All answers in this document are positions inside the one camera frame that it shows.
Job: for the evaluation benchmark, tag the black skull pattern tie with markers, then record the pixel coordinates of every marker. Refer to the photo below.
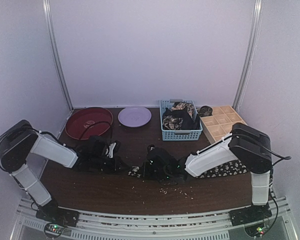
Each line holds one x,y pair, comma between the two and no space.
147,171

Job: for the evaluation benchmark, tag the green circuit board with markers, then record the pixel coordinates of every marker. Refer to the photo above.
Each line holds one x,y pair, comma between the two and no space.
53,230
256,230

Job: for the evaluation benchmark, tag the rolled dark patterned tie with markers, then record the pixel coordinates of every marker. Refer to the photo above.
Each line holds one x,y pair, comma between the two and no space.
205,111

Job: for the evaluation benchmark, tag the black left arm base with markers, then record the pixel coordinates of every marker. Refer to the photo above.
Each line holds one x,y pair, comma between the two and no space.
59,216

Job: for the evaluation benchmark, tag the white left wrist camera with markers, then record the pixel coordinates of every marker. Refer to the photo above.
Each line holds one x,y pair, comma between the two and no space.
112,149

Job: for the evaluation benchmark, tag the right green circuit board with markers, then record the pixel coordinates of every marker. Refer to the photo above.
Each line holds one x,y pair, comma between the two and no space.
256,230

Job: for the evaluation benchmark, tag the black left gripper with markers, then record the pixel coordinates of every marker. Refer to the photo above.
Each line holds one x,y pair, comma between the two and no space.
115,168

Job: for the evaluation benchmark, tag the blue perforated plastic basket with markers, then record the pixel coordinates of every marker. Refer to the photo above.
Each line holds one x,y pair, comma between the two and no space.
178,135

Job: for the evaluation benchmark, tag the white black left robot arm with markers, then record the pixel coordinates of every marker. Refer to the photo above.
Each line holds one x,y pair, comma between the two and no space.
22,140

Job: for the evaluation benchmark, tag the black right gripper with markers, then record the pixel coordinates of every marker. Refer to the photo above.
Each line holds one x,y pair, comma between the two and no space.
148,170

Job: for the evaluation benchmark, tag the right aluminium frame post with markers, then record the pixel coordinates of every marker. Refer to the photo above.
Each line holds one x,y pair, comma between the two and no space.
247,64

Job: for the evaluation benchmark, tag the aluminium frame post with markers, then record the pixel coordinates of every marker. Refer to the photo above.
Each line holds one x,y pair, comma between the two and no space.
247,64
55,53

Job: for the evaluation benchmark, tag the dark red round tray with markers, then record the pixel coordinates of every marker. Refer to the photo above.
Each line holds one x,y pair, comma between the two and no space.
92,121

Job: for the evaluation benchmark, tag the orange paisley patterned tie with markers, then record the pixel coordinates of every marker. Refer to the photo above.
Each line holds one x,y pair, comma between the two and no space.
184,106

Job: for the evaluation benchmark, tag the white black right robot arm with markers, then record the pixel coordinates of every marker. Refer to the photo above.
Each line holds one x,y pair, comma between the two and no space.
244,144

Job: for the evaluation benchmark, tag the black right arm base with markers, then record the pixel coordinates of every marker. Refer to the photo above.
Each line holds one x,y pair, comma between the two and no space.
249,214

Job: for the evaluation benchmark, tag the left green circuit board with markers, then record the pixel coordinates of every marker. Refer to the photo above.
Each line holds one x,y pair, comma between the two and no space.
53,230

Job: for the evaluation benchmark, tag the wooden compartment organizer box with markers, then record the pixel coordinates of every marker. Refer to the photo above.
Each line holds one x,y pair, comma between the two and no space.
220,122

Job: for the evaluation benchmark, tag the plain black tie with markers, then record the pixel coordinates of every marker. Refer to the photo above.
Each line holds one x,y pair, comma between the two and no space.
175,120

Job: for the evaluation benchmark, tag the lavender round plate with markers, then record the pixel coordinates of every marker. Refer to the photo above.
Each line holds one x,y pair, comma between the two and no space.
134,116

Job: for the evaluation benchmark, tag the left aluminium frame post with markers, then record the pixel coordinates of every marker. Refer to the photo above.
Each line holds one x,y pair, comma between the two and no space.
55,53

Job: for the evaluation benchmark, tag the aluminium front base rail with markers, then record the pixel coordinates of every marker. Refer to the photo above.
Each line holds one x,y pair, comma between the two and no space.
213,225

